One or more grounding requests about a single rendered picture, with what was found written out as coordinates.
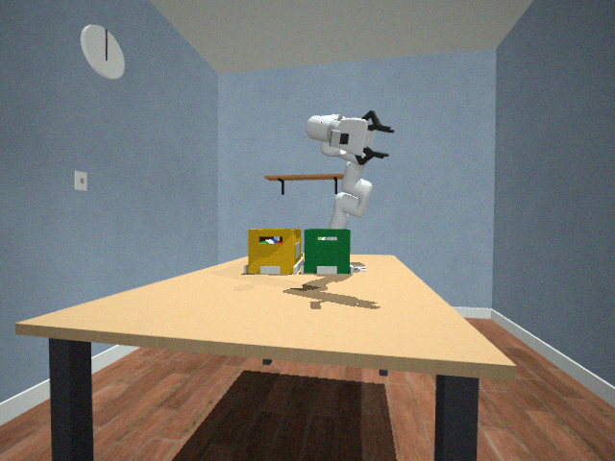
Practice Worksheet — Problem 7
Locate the green plastic bottle crate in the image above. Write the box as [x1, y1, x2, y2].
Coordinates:
[304, 229, 351, 274]

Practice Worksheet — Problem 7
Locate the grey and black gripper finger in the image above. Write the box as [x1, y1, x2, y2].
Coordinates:
[355, 147, 388, 165]
[361, 110, 395, 133]

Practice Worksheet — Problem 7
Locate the yellow crate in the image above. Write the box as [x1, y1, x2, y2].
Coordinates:
[248, 229, 301, 274]

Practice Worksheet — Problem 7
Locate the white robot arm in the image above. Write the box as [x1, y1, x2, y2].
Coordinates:
[306, 114, 373, 229]

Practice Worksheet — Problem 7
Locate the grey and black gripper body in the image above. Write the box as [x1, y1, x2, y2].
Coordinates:
[334, 118, 375, 156]

